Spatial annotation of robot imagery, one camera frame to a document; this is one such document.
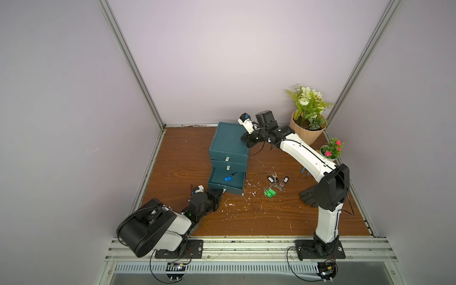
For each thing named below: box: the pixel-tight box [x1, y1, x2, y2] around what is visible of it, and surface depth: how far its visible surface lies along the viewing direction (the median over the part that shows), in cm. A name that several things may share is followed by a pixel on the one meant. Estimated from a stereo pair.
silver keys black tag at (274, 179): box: [267, 172, 280, 186], surface depth 96 cm
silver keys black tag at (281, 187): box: [276, 176, 290, 193], surface depth 94 cm
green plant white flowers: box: [286, 83, 334, 131], surface depth 94 cm
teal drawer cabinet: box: [207, 121, 250, 189], surface depth 87 cm
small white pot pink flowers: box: [319, 137, 346, 162], surface depth 93 cm
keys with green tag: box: [263, 187, 278, 198], surface depth 92 cm
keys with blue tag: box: [223, 172, 238, 182], surface depth 96 cm
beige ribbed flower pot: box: [289, 110, 328, 146], surface depth 101 cm
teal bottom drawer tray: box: [207, 166, 247, 196], surface depth 96 cm
